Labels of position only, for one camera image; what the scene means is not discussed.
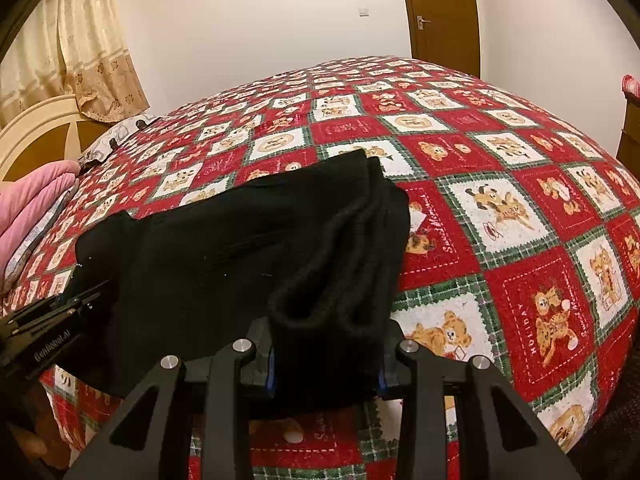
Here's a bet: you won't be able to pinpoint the red checkered printed blanket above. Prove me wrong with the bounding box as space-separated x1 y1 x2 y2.
0 57 640 480

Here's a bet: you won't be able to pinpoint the black pants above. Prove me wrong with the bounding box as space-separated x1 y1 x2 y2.
60 149 412 406

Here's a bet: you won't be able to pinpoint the beige patterned curtain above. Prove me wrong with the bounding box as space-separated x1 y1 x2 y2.
0 0 151 128

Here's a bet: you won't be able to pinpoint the dark ribbed cloth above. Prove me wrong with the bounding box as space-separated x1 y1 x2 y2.
570 360 640 480

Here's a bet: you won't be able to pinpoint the pink folded blanket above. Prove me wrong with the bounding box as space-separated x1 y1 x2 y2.
0 160 81 272

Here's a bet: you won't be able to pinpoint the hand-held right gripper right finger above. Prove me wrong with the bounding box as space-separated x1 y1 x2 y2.
376 319 583 480

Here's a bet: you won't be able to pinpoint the white patterned pillow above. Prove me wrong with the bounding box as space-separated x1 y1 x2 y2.
0 114 162 297

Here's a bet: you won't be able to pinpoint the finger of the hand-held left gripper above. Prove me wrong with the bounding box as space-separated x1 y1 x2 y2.
7 280 113 336

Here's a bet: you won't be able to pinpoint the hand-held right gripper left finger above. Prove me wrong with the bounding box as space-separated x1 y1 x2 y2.
65 319 277 480

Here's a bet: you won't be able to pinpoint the brown wooden furniture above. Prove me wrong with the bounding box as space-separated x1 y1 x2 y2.
616 95 640 163

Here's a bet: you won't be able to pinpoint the cream wooden headboard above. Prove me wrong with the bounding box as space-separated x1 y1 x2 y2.
0 94 98 182

